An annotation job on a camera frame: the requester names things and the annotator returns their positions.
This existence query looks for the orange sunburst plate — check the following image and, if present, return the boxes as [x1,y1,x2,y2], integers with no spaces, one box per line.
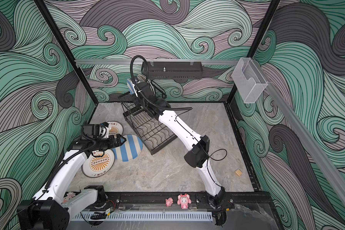
[108,121,124,136]
[81,149,115,178]

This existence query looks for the blue white striped plate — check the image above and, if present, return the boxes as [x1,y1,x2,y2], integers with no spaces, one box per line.
[126,78,138,97]
[112,134,143,162]

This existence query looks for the cream floral plate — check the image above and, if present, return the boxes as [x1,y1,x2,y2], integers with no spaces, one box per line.
[137,74,157,102]

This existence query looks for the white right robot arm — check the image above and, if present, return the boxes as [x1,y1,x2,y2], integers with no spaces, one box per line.
[127,77,226,209]

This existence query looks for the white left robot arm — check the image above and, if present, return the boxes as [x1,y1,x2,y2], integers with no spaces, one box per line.
[17,122,127,230]

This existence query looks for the pink flat figure sticker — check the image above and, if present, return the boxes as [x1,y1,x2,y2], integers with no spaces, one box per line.
[63,192,76,203]

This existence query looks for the small pink pig toy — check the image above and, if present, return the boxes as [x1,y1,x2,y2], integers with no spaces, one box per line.
[165,197,173,207]

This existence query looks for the large pink pig toy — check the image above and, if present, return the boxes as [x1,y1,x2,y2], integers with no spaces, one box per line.
[177,194,192,209]

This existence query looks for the small wooden block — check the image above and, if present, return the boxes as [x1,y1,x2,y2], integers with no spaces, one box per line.
[235,169,242,176]

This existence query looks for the black wire dish rack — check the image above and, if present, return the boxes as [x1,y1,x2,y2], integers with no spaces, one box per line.
[118,90,177,155]

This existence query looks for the aluminium wall rail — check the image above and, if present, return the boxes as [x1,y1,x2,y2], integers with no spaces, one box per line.
[75,58,239,66]

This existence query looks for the white slotted cable duct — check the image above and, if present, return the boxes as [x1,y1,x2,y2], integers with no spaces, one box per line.
[68,211,213,222]

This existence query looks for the clear plastic wall holder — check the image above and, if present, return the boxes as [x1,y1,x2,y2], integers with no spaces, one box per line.
[232,57,268,104]

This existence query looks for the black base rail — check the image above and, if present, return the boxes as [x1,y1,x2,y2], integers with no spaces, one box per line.
[105,192,272,210]

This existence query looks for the black frame post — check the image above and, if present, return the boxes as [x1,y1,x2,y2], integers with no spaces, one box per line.
[34,0,99,105]

